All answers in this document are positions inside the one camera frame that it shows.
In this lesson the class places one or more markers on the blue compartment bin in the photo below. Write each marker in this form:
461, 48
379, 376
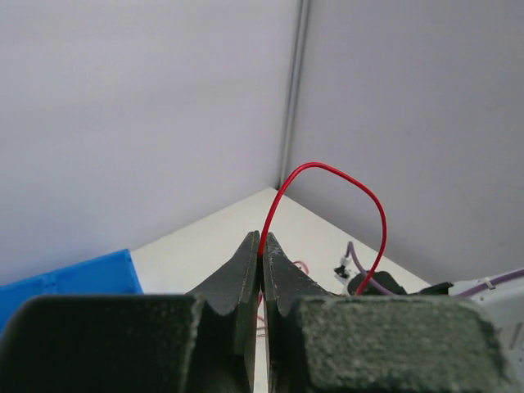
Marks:
112, 273

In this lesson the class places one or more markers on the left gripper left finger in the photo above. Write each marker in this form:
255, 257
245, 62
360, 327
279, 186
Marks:
201, 341

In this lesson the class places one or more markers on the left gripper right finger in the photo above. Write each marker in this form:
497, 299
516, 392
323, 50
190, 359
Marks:
321, 342

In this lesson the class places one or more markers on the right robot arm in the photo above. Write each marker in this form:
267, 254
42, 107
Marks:
501, 296

